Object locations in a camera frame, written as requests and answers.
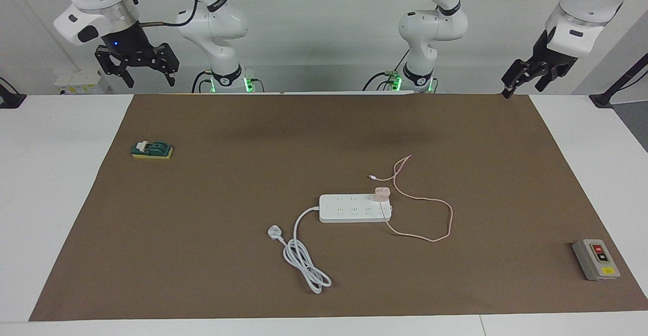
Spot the white power cord with plug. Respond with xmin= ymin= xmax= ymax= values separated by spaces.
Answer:
xmin=267 ymin=205 xmax=333 ymax=295

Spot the black base cable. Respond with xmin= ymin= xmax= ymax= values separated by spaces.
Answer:
xmin=191 ymin=70 xmax=216 ymax=94
xmin=362 ymin=48 xmax=411 ymax=92

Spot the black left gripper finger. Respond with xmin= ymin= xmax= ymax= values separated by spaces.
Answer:
xmin=534 ymin=63 xmax=570 ymax=93
xmin=501 ymin=59 xmax=533 ymax=99

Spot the black clamp mount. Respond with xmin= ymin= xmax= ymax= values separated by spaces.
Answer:
xmin=0 ymin=77 xmax=27 ymax=109

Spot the white power strip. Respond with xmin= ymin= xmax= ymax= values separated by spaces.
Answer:
xmin=318 ymin=193 xmax=394 ymax=223

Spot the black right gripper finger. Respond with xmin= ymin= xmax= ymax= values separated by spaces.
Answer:
xmin=95 ymin=46 xmax=135 ymax=89
xmin=153 ymin=43 xmax=180 ymax=88

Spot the white wall socket box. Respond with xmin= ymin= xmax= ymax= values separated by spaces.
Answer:
xmin=53 ymin=70 xmax=109 ymax=95

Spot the brown table mat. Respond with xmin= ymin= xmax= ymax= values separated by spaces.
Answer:
xmin=29 ymin=92 xmax=648 ymax=321

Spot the pink charging cable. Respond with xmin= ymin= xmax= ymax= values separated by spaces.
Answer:
xmin=368 ymin=154 xmax=454 ymax=243

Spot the grey on-off switch box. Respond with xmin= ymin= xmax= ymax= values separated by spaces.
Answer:
xmin=572 ymin=238 xmax=621 ymax=281

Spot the green knife switch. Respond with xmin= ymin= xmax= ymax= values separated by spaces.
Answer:
xmin=131 ymin=140 xmax=174 ymax=160

